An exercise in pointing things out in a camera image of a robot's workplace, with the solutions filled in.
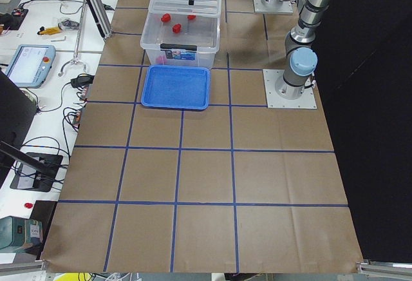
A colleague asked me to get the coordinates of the clear plastic storage box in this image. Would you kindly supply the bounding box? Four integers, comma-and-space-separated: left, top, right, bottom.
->
140, 13, 220, 69

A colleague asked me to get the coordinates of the teal device box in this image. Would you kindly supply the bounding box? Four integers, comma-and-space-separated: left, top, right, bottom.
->
1, 216, 43, 253

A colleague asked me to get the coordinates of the blue plastic tray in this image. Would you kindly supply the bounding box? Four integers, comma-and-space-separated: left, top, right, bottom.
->
141, 65, 211, 110

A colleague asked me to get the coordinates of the reacher grabber tool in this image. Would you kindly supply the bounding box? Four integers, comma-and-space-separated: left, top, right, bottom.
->
58, 0, 87, 77

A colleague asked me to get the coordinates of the black power adapter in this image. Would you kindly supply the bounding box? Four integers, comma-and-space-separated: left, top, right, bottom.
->
70, 73, 95, 88

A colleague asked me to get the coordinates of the yellow black tool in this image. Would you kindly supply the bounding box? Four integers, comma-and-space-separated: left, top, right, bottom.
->
37, 26, 62, 35

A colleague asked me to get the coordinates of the teach pendant tablet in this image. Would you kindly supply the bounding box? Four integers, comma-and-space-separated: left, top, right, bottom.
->
6, 44, 56, 88

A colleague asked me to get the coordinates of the black monitor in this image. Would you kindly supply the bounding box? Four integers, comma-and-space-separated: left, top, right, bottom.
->
0, 70, 37, 169

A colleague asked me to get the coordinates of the black monitor stand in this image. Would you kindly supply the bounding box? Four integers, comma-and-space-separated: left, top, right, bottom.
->
1, 141, 63, 193

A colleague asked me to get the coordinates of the black box latch handle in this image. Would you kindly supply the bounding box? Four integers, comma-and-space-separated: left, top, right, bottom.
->
160, 43, 197, 52

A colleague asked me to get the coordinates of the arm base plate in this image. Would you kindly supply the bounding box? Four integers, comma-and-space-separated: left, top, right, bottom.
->
263, 69, 317, 110
253, 0, 294, 15

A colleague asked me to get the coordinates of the aluminium frame post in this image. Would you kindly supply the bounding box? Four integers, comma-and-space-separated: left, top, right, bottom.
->
86, 0, 113, 39

